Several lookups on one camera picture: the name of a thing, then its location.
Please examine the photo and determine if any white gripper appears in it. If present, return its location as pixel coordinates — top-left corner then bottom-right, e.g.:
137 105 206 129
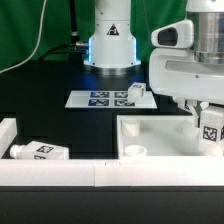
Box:
149 19 224 128

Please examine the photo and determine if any white square tabletop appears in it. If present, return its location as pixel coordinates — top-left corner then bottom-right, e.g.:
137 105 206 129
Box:
116 114 224 160

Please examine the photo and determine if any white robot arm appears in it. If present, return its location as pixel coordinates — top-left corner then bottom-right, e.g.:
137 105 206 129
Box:
84 0 224 127

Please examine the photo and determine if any white U-shaped obstacle fence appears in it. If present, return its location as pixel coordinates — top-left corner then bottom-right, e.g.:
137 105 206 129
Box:
0 118 224 187

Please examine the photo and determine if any white fiducial tag sheet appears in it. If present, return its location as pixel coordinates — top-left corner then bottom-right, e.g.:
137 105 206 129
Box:
65 91 157 109

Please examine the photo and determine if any black cable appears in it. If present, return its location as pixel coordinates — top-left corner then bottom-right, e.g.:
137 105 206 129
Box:
38 0 89 61

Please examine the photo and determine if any white cable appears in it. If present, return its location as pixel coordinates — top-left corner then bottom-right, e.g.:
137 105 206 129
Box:
0 0 48 74

